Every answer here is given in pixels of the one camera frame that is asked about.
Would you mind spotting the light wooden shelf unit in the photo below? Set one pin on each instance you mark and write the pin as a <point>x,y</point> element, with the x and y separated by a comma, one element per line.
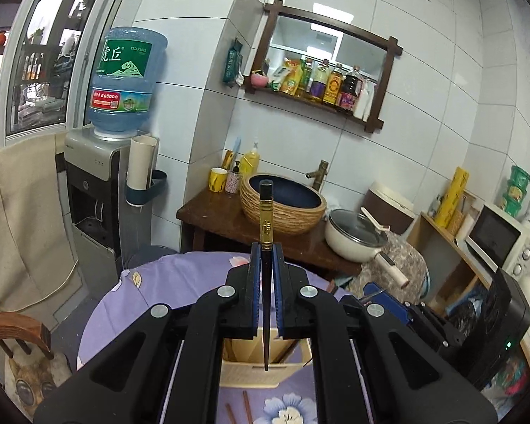
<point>441,256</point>

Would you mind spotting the cream plastic utensil holder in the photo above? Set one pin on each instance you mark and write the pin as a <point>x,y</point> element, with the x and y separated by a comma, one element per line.
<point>256,377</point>

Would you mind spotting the bamboo faucet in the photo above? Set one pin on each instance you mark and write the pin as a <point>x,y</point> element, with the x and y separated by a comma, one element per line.
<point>319,176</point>

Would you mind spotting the dark wooden wall shelf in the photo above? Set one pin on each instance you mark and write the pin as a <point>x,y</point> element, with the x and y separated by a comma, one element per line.
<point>322,17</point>

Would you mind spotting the cream pan with lid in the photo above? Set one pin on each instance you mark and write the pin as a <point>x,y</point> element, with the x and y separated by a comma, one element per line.
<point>353,234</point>

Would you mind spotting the yellow dish soap bottle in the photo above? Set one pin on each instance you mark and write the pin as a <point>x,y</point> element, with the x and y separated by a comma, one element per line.
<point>249,161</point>

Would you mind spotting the row of condiment bottles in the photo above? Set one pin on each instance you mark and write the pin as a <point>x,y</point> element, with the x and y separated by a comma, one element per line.
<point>318,81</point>

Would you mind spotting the pink patterned pump bottle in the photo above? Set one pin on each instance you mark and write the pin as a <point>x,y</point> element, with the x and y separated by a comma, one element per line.
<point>232,182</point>

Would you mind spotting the pink cup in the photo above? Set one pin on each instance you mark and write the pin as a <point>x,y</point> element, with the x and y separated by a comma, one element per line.
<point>259,79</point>

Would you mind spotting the dark wooden counter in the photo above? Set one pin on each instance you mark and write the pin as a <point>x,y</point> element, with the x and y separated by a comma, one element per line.
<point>212,212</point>

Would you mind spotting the black chopstick with gold band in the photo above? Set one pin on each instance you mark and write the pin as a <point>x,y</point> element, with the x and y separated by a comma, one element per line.
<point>266,212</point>

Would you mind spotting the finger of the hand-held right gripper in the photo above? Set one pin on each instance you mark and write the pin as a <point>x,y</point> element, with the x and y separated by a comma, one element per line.
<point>375,292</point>
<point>410,313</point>

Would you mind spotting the white microwave oven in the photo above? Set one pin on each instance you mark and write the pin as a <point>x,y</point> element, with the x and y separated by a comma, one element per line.
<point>499,238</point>

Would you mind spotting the brown wooden chopstick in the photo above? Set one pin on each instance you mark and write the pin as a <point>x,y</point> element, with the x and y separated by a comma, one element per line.
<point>290,350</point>
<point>230,413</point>
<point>248,406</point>

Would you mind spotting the purple floral tablecloth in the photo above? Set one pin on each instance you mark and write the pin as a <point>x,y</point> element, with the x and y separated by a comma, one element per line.
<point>181,274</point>

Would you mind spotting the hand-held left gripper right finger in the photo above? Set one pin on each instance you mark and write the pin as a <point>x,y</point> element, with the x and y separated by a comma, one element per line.
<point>277,289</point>

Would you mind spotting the yellow cup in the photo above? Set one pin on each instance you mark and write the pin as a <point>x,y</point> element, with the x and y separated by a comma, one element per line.
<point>218,180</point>

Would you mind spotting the beige hanging cloth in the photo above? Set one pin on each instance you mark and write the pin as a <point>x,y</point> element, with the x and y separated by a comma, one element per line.
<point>22,212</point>

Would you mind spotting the green hanging packet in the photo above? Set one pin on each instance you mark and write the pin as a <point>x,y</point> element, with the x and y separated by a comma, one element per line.
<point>233,62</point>

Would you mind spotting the woven sink basin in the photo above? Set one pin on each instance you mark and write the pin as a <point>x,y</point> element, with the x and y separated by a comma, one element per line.
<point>282,212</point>

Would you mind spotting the owl print cushion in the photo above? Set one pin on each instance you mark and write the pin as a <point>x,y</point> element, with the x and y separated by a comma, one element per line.
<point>35,384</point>

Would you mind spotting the grey patterned cloth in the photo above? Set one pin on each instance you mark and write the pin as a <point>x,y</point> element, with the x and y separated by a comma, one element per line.
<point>402,260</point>

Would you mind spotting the stack of green cups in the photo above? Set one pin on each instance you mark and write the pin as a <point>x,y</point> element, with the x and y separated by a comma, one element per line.
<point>516,190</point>

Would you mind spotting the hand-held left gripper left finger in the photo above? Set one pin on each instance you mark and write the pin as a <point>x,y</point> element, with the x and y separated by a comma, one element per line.
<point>255,289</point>

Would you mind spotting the brown and white bin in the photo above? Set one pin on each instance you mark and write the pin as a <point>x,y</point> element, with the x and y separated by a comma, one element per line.
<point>388,205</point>

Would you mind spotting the blue plastic wall holder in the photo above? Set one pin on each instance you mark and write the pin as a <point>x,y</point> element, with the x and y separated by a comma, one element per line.
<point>157,185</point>

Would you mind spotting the dark wooden chair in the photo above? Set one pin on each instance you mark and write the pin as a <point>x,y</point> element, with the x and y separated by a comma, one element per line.
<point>13,331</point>

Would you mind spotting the blue water bottle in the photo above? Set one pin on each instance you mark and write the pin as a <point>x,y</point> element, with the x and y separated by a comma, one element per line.
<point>123,79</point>

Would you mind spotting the grey water dispenser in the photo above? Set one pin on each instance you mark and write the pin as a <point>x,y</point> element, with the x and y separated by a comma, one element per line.
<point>92,212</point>

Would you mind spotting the yellow packet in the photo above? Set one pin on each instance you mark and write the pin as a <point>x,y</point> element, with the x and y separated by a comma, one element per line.
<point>452,194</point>

